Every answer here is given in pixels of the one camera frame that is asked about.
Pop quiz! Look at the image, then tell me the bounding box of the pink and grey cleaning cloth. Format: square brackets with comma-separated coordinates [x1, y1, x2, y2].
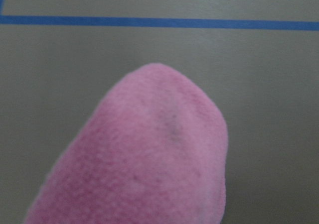
[24, 64, 228, 224]

